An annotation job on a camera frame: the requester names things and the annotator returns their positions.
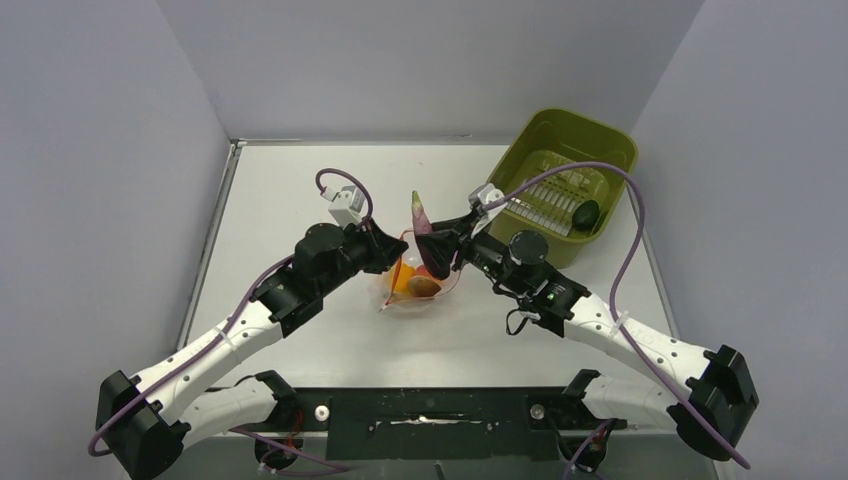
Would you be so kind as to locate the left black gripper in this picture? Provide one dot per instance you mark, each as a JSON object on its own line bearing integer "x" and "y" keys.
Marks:
{"x": 384, "y": 249}

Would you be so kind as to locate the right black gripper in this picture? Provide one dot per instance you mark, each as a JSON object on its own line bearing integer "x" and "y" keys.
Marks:
{"x": 445, "y": 238}

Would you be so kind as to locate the yellow toy bell pepper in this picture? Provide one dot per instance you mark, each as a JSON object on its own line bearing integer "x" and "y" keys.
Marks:
{"x": 399, "y": 277}

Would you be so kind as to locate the purple toy eggplant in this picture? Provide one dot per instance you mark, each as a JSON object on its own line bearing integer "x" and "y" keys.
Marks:
{"x": 422, "y": 229}

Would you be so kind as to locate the clear zip top bag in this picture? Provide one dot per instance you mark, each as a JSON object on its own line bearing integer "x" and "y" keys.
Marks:
{"x": 406, "y": 304}

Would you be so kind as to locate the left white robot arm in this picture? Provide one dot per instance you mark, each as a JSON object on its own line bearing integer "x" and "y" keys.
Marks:
{"x": 148, "y": 419}

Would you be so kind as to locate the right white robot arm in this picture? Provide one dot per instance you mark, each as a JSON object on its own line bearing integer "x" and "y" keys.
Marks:
{"x": 706, "y": 396}

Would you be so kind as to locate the dark green toy avocado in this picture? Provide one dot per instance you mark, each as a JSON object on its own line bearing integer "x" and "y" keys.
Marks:
{"x": 585, "y": 216}

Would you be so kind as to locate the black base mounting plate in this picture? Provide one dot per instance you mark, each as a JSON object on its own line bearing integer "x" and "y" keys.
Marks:
{"x": 362, "y": 424}

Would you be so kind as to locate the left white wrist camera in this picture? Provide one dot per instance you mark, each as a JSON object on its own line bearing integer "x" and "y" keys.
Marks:
{"x": 347, "y": 206}

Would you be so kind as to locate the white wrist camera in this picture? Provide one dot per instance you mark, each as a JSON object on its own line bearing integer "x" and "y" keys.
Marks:
{"x": 347, "y": 206}
{"x": 486, "y": 202}

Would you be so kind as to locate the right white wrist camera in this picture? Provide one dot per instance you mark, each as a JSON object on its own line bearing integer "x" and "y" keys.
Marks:
{"x": 486, "y": 202}

